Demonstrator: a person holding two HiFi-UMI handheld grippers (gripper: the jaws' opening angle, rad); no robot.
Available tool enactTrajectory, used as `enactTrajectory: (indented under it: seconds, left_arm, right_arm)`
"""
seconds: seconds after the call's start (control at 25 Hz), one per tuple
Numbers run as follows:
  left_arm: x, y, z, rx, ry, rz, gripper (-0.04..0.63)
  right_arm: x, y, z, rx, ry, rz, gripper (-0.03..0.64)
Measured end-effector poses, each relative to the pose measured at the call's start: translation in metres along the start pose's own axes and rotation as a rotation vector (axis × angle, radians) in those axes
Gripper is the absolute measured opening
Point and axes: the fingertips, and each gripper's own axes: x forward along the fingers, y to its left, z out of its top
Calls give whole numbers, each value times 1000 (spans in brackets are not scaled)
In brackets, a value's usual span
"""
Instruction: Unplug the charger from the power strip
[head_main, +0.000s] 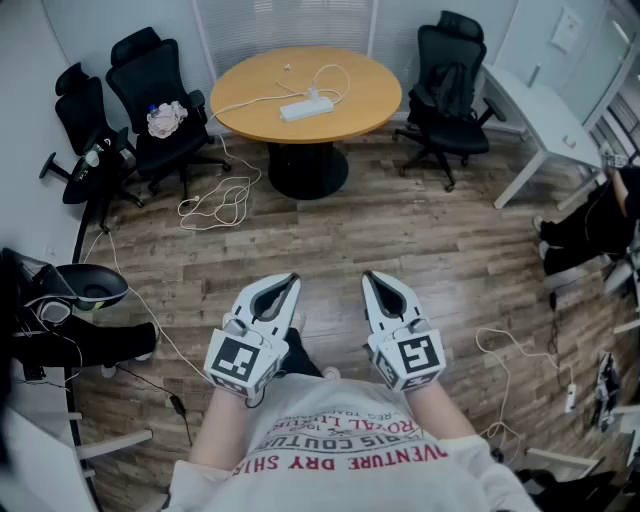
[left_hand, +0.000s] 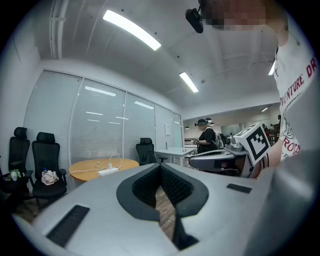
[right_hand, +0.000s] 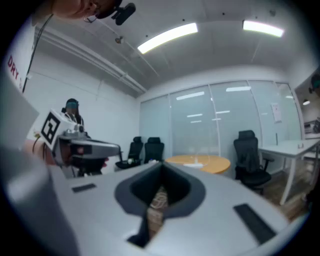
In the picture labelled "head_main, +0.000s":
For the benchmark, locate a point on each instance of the person's white shoe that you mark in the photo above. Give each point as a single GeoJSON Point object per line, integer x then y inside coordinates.
{"type": "Point", "coordinates": [538, 223]}
{"type": "Point", "coordinates": [331, 373]}
{"type": "Point", "coordinates": [149, 345]}
{"type": "Point", "coordinates": [544, 250]}
{"type": "Point", "coordinates": [298, 320]}

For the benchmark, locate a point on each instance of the dark jacket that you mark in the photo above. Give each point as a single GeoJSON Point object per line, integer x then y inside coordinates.
{"type": "Point", "coordinates": [447, 87]}

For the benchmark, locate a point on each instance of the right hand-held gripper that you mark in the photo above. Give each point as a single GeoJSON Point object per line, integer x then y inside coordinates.
{"type": "Point", "coordinates": [415, 355]}

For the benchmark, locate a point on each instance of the black mesh office chair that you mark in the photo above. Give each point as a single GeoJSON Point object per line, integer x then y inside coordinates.
{"type": "Point", "coordinates": [80, 112]}
{"type": "Point", "coordinates": [452, 135]}
{"type": "Point", "coordinates": [150, 75]}

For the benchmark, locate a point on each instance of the black helmet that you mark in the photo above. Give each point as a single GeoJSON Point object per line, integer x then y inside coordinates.
{"type": "Point", "coordinates": [95, 285]}

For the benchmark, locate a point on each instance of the white charger adapter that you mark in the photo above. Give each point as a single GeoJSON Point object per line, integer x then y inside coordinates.
{"type": "Point", "coordinates": [313, 93]}

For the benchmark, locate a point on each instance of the glass door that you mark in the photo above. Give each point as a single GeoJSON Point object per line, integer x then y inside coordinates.
{"type": "Point", "coordinates": [600, 55]}

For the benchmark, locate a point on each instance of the black and white device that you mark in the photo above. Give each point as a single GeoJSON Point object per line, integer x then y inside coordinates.
{"type": "Point", "coordinates": [606, 390]}

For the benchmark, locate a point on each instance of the person's right forearm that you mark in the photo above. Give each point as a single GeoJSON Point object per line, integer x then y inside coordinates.
{"type": "Point", "coordinates": [440, 410]}

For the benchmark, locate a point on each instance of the person's black trousers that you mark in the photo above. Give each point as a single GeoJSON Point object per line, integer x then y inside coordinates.
{"type": "Point", "coordinates": [300, 357]}

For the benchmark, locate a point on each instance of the white desk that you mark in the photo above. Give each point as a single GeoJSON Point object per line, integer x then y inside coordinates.
{"type": "Point", "coordinates": [540, 115]}
{"type": "Point", "coordinates": [35, 470]}

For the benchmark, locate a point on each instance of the white window blinds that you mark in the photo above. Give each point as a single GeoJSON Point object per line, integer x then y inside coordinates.
{"type": "Point", "coordinates": [285, 25]}

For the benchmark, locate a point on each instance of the white paper notice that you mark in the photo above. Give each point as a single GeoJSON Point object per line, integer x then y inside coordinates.
{"type": "Point", "coordinates": [566, 31]}

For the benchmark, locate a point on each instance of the white paper cup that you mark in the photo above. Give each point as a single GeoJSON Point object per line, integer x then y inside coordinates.
{"type": "Point", "coordinates": [92, 158]}

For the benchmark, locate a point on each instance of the person's white printed shirt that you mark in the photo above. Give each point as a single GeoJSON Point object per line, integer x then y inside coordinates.
{"type": "Point", "coordinates": [350, 492]}

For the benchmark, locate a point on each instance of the round wooden table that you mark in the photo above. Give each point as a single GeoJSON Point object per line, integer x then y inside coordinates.
{"type": "Point", "coordinates": [260, 80]}

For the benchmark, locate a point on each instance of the crumpled white cloth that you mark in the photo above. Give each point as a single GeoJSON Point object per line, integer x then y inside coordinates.
{"type": "Point", "coordinates": [170, 120]}

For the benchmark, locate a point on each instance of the person's left forearm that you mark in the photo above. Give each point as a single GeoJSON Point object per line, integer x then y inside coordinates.
{"type": "Point", "coordinates": [220, 430]}

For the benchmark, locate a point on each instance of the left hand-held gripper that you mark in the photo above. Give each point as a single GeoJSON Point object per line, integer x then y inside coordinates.
{"type": "Point", "coordinates": [240, 357]}

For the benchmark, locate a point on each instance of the small white power strip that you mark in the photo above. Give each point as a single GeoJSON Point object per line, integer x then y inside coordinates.
{"type": "Point", "coordinates": [570, 397]}

